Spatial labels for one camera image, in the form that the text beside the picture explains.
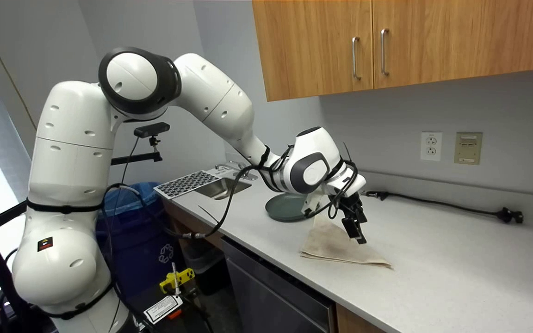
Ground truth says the silver cabinet door handle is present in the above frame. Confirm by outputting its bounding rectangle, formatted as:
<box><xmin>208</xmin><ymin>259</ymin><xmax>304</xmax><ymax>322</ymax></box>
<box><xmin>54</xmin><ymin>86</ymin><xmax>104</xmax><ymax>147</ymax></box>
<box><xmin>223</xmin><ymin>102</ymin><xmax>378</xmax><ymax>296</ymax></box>
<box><xmin>351</xmin><ymin>36</ymin><xmax>365</xmax><ymax>82</ymax></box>
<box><xmin>380</xmin><ymin>28</ymin><xmax>393</xmax><ymax>80</ymax></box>

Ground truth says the yellow clamp tool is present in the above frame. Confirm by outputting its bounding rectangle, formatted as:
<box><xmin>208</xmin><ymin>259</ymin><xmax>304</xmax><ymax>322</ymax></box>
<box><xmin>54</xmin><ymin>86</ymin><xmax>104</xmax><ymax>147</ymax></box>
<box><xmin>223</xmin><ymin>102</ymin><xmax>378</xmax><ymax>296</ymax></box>
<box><xmin>158</xmin><ymin>263</ymin><xmax>199</xmax><ymax>296</ymax></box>

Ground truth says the flat black pad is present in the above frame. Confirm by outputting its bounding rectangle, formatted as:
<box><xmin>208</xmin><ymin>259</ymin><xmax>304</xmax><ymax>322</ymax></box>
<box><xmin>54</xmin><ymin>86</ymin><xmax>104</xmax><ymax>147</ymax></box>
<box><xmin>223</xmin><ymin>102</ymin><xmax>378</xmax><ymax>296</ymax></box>
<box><xmin>195</xmin><ymin>178</ymin><xmax>254</xmax><ymax>202</ymax></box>

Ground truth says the white wall outlet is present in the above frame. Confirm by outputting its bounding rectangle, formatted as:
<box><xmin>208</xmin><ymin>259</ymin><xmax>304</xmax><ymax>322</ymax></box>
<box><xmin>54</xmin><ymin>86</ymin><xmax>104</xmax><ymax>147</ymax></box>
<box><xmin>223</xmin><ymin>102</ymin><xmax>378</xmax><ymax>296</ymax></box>
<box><xmin>421</xmin><ymin>132</ymin><xmax>445</xmax><ymax>165</ymax></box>

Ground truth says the wooden cabinet door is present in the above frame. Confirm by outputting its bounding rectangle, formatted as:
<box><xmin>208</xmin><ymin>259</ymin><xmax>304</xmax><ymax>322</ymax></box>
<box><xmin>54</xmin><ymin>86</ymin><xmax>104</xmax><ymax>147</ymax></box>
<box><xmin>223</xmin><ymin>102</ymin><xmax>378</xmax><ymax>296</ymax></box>
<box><xmin>252</xmin><ymin>0</ymin><xmax>378</xmax><ymax>104</ymax></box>
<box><xmin>373</xmin><ymin>0</ymin><xmax>533</xmax><ymax>91</ymax></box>

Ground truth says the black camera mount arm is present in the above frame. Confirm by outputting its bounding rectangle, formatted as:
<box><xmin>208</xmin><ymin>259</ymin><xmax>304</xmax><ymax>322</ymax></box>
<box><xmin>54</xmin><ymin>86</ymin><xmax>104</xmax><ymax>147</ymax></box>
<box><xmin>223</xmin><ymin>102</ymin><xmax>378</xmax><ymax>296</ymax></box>
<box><xmin>110</xmin><ymin>135</ymin><xmax>165</xmax><ymax>169</ymax></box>

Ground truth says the black stereo camera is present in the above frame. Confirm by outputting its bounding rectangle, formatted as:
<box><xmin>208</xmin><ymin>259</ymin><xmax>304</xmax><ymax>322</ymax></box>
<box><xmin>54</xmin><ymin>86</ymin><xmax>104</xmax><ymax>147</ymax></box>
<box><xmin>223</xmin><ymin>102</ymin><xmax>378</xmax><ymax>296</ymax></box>
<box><xmin>132</xmin><ymin>121</ymin><xmax>173</xmax><ymax>141</ymax></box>

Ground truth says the beige wall plate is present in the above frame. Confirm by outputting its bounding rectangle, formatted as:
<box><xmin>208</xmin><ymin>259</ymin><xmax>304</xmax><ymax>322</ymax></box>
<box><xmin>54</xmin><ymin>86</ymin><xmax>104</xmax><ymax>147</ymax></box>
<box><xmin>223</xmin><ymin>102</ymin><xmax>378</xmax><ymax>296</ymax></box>
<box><xmin>454</xmin><ymin>130</ymin><xmax>486</xmax><ymax>167</ymax></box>

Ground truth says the stained cream cloth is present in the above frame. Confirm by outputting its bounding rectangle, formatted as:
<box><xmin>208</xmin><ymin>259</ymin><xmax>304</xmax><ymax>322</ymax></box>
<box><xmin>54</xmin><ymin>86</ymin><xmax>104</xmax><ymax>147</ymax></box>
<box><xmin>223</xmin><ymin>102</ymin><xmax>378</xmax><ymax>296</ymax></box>
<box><xmin>299</xmin><ymin>219</ymin><xmax>397</xmax><ymax>272</ymax></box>

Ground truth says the blue recycling bin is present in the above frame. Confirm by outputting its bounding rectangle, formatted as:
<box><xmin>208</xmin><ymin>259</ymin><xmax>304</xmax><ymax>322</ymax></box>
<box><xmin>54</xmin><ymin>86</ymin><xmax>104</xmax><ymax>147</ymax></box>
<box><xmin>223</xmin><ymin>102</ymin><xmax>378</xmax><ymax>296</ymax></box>
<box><xmin>95</xmin><ymin>180</ymin><xmax>186</xmax><ymax>302</ymax></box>

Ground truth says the wooden base cabinet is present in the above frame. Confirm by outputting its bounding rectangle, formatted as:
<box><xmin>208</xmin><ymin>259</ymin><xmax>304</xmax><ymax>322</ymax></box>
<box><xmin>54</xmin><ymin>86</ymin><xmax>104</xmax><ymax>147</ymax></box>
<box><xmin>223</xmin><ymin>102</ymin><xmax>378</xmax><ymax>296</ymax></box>
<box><xmin>165</xmin><ymin>202</ymin><xmax>384</xmax><ymax>333</ymax></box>

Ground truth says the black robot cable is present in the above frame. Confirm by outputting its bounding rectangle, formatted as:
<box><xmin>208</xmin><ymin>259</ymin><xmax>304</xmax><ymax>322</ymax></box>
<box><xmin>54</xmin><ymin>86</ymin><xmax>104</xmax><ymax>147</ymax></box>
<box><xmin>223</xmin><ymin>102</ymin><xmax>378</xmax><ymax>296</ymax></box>
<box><xmin>180</xmin><ymin>147</ymin><xmax>293</xmax><ymax>243</ymax></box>

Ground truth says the black power cord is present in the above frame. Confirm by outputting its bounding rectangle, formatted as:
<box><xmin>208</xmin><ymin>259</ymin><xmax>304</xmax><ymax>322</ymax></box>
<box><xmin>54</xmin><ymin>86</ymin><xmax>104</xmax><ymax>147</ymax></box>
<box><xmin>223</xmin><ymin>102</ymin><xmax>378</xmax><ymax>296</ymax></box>
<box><xmin>365</xmin><ymin>189</ymin><xmax>526</xmax><ymax>226</ymax></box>

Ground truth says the dark green plate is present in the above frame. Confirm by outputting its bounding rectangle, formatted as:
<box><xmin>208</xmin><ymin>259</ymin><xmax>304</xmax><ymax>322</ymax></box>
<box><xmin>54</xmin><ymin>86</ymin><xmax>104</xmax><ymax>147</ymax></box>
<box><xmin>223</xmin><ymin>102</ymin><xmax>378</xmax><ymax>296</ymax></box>
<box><xmin>264</xmin><ymin>191</ymin><xmax>319</xmax><ymax>224</ymax></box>

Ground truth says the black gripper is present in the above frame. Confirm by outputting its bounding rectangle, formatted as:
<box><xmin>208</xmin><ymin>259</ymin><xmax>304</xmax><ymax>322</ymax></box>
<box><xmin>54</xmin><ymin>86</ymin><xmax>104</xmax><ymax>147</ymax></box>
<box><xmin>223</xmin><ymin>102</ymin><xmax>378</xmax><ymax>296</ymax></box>
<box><xmin>338</xmin><ymin>193</ymin><xmax>371</xmax><ymax>248</ymax></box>

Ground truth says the dark under-counter dishwasher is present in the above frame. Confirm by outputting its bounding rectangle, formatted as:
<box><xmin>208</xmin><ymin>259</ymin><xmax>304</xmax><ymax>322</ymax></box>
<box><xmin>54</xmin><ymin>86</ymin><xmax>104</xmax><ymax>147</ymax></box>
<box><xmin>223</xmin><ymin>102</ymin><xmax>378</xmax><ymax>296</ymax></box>
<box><xmin>219</xmin><ymin>235</ymin><xmax>341</xmax><ymax>333</ymax></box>

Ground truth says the white and red device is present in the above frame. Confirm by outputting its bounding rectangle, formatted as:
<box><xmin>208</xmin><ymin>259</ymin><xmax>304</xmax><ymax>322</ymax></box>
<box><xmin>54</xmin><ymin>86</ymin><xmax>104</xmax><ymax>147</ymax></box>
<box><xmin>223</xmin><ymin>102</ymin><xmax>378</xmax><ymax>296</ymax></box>
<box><xmin>143</xmin><ymin>293</ymin><xmax>188</xmax><ymax>328</ymax></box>

